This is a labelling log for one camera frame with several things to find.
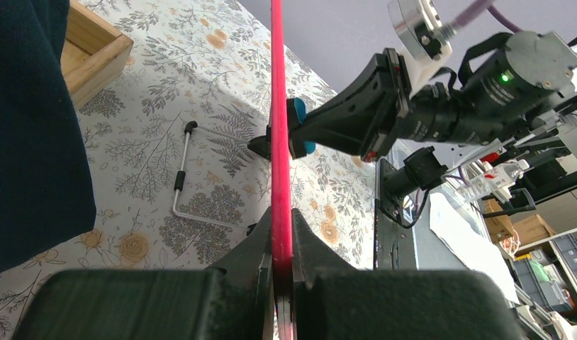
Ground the wooden clothes rack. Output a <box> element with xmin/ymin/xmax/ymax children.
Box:
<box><xmin>60</xmin><ymin>1</ymin><xmax>134</xmax><ymax>110</ymax></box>

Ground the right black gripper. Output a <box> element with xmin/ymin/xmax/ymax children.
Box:
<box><xmin>293</xmin><ymin>31</ymin><xmax>577</xmax><ymax>162</ymax></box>

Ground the navy basketball jersey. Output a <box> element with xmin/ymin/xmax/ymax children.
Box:
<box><xmin>0</xmin><ymin>1</ymin><xmax>96</xmax><ymax>273</ymax></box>

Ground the pink-framed whiteboard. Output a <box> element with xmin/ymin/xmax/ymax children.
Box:
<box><xmin>270</xmin><ymin>0</ymin><xmax>293</xmax><ymax>339</ymax></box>

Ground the floral table mat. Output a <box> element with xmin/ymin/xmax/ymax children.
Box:
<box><xmin>0</xmin><ymin>0</ymin><xmax>377</xmax><ymax>340</ymax></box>

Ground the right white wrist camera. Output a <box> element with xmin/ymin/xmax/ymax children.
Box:
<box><xmin>388</xmin><ymin>0</ymin><xmax>452</xmax><ymax>97</ymax></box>

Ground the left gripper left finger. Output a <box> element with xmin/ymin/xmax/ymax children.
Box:
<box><xmin>13</xmin><ymin>210</ymin><xmax>274</xmax><ymax>339</ymax></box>

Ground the blue and black eraser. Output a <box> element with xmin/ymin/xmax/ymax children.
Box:
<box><xmin>286</xmin><ymin>98</ymin><xmax>316</xmax><ymax>159</ymax></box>

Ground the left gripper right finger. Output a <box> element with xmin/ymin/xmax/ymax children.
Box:
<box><xmin>292</xmin><ymin>209</ymin><xmax>523</xmax><ymax>339</ymax></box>

